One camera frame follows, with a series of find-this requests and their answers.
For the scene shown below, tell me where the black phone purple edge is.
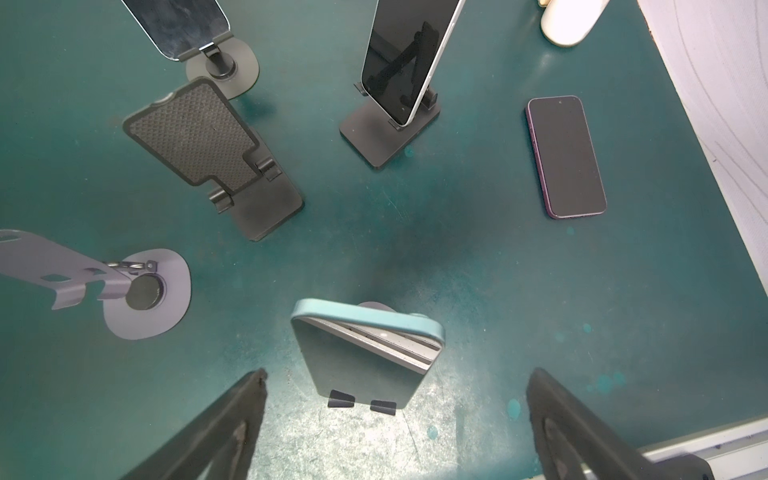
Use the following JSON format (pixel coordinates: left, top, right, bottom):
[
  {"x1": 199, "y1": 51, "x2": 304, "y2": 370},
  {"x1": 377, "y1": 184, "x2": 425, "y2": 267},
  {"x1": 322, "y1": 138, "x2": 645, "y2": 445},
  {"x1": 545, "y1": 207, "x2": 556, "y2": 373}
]
[{"x1": 525, "y1": 95, "x2": 607, "y2": 219}]

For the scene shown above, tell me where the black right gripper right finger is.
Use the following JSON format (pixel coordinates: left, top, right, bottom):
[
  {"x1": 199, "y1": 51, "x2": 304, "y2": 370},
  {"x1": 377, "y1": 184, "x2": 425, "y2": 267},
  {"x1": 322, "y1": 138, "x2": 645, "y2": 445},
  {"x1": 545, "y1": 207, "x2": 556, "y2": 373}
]
[{"x1": 526, "y1": 368, "x2": 714, "y2": 479}]

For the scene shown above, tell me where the grey round stand left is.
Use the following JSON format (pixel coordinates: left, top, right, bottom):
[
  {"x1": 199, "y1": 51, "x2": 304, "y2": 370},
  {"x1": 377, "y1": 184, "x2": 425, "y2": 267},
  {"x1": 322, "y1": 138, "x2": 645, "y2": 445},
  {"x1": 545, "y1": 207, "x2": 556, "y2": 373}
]
[{"x1": 1, "y1": 229, "x2": 192, "y2": 340}]

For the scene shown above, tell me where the black phone silver edge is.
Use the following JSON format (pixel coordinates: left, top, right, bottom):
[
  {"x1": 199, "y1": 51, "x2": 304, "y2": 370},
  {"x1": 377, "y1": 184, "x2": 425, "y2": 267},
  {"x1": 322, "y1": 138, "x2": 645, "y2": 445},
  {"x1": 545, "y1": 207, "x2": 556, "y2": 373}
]
[{"x1": 361, "y1": 0, "x2": 465, "y2": 127}]

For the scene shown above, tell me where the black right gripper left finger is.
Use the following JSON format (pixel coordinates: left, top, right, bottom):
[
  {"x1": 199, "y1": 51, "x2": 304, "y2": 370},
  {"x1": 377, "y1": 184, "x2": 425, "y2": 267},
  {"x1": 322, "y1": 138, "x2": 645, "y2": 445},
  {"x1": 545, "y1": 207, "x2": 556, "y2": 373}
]
[{"x1": 124, "y1": 369, "x2": 268, "y2": 479}]

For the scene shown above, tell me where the black round stand back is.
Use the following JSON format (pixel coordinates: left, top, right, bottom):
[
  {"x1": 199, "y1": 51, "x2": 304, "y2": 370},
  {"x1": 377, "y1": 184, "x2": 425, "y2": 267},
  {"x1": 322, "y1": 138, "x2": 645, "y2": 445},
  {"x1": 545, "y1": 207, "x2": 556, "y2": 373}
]
[{"x1": 185, "y1": 38, "x2": 260, "y2": 99}]

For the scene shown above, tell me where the white salt shaker beige cap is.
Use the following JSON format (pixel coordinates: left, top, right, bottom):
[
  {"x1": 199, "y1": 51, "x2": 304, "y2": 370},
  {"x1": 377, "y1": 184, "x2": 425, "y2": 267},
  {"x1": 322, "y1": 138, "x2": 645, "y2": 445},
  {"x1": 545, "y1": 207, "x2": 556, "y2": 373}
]
[{"x1": 538, "y1": 0, "x2": 609, "y2": 47}]

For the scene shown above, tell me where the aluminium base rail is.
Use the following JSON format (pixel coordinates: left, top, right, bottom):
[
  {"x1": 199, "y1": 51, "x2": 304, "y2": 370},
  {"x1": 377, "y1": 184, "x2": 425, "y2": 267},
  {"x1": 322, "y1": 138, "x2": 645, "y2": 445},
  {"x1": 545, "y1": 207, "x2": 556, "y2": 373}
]
[{"x1": 640, "y1": 417, "x2": 767, "y2": 479}]

